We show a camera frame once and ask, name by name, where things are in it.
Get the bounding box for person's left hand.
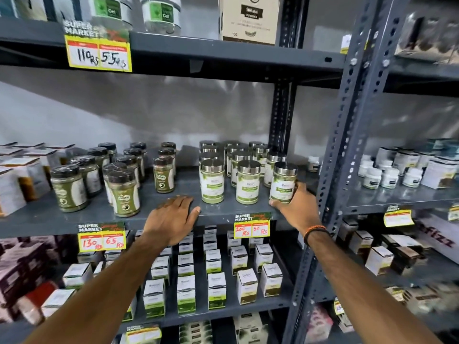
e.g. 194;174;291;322
142;195;201;247

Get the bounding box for person's right hand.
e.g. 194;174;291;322
269;181;322;236

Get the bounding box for silver-lid green powder jar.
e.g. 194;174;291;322
269;162;298;204

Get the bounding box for person's left forearm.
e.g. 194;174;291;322
23;236;173;344

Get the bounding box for person's right forearm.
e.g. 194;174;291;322
308;230;443;344

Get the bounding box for row of silver-lid jars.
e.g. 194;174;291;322
198;140;287;205

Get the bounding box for rows of white green boxes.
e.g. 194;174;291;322
40;226;284;323

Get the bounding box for small white brown box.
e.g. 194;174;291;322
349;231;374;255
365;246;394;276
339;218;359;242

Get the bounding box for group of black-lid jars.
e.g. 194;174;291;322
50;141;177;218

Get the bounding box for cluster of small white jars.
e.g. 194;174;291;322
357;154;424;190

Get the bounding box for grey perforated metal shelf rack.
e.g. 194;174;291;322
283;0;459;344

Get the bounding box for white tub dark lid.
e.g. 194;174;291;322
375;146;396;167
393;150;421;176

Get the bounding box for pink packet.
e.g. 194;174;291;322
305;304;334;344

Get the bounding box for cream boxes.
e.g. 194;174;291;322
179;313;270;344

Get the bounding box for dark brown boxes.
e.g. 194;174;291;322
382;234;428;275

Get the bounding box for white box brown print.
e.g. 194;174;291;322
421;157;459;190

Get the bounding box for large white box red lettering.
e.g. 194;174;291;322
414;211;459;265

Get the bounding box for stack of white brown boxes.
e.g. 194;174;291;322
0;141;77;217

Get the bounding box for teal boxes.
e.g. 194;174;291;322
426;138;459;159

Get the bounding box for pile of maroon packets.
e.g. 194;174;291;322
0;236;69;324

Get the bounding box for beige powder box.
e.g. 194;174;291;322
218;0;281;46

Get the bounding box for large yellow price tag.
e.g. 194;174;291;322
63;20;133;73

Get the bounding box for clear gel jar green label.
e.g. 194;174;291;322
87;0;133;31
139;0;182;36

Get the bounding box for row of grey pouches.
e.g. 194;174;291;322
394;11;459;65

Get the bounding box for orange and black bracelet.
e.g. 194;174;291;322
303;225;331;247

